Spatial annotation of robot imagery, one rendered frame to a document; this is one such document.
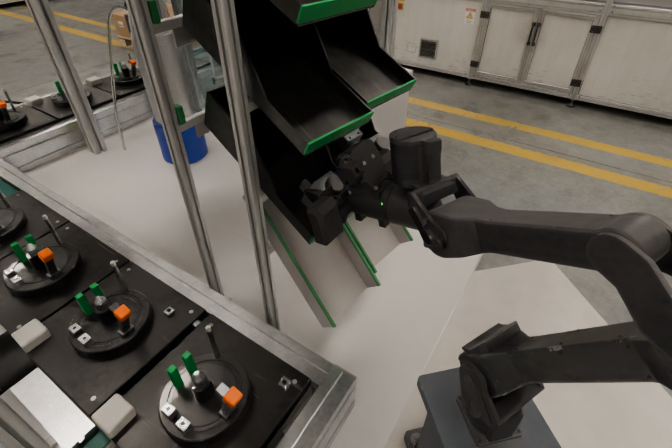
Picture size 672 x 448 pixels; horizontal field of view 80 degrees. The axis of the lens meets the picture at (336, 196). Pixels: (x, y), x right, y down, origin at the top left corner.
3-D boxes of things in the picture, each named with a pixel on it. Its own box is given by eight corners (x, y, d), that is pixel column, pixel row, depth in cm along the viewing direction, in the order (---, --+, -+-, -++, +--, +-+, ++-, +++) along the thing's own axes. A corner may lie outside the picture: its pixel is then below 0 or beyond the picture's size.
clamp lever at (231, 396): (237, 407, 61) (243, 394, 55) (227, 419, 59) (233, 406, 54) (219, 391, 61) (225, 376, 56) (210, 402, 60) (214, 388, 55)
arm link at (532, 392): (539, 397, 50) (556, 370, 46) (489, 438, 46) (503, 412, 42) (496, 355, 54) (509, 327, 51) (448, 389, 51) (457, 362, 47)
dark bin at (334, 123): (368, 123, 60) (388, 85, 54) (304, 156, 52) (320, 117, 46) (253, 10, 66) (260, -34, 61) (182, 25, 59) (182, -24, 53)
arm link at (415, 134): (489, 233, 48) (492, 137, 43) (438, 259, 44) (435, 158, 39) (424, 203, 57) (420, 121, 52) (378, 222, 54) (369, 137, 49)
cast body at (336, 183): (344, 213, 67) (359, 190, 61) (328, 228, 64) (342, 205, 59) (309, 180, 68) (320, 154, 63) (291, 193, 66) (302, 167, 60)
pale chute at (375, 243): (400, 243, 91) (413, 239, 87) (363, 275, 83) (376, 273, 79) (336, 136, 89) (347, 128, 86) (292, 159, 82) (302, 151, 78)
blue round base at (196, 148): (217, 151, 148) (209, 113, 139) (183, 170, 137) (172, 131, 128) (188, 139, 154) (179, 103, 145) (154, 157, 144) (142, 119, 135)
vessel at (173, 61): (206, 113, 138) (180, -7, 115) (172, 130, 129) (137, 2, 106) (179, 104, 144) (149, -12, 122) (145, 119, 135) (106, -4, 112)
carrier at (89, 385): (208, 315, 79) (194, 273, 72) (93, 422, 63) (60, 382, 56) (133, 266, 90) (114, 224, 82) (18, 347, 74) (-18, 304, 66)
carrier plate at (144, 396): (311, 384, 68) (311, 377, 67) (204, 534, 52) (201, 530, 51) (213, 319, 79) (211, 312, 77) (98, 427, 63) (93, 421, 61)
